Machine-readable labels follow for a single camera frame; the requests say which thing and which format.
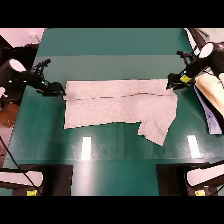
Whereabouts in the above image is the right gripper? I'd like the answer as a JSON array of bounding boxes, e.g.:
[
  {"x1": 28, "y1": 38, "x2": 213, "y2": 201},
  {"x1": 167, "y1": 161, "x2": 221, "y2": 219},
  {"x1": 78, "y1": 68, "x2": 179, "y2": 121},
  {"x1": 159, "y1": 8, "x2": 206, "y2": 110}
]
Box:
[{"x1": 165, "y1": 72, "x2": 195, "y2": 91}]

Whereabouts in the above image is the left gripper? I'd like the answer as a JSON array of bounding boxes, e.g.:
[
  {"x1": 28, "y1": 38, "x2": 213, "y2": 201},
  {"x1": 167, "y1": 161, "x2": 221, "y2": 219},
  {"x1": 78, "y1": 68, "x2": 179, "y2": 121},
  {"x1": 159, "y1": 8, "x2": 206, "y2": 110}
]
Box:
[{"x1": 42, "y1": 81, "x2": 67, "y2": 98}]

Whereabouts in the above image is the light grey T-shirt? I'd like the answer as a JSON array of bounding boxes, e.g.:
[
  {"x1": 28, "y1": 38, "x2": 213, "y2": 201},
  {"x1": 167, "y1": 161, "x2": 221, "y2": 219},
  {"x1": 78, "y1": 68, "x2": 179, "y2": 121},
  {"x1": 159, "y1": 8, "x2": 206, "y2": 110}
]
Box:
[{"x1": 62, "y1": 78, "x2": 179, "y2": 147}]

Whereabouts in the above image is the lavender garment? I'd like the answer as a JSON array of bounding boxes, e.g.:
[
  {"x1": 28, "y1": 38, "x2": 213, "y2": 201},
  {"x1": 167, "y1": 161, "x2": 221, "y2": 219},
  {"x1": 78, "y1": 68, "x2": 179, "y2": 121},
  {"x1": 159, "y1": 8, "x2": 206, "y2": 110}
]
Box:
[{"x1": 193, "y1": 87, "x2": 224, "y2": 136}]

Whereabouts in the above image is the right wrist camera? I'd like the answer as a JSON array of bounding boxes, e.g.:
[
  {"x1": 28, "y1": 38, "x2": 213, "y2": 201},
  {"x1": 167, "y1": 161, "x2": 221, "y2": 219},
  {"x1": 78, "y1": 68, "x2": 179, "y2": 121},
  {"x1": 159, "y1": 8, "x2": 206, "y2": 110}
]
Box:
[{"x1": 175, "y1": 50, "x2": 198, "y2": 68}]

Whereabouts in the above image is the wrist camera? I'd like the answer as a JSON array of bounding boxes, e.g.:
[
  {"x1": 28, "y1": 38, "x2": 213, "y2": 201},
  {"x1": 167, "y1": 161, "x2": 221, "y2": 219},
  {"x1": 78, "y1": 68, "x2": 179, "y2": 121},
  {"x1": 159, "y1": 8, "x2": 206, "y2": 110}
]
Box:
[
  {"x1": 175, "y1": 50, "x2": 198, "y2": 68},
  {"x1": 31, "y1": 58, "x2": 53, "y2": 77}
]

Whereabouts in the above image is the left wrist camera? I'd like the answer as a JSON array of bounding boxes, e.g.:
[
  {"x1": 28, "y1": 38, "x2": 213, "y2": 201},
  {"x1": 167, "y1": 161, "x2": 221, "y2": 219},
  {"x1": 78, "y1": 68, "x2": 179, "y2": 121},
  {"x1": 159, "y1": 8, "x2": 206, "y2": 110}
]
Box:
[{"x1": 31, "y1": 58, "x2": 53, "y2": 77}]

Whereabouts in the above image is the black cable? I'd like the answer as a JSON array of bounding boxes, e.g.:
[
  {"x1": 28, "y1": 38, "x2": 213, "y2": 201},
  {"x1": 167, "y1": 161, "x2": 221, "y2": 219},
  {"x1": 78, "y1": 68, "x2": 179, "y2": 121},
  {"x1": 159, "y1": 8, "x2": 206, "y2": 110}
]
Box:
[{"x1": 0, "y1": 135, "x2": 44, "y2": 197}]

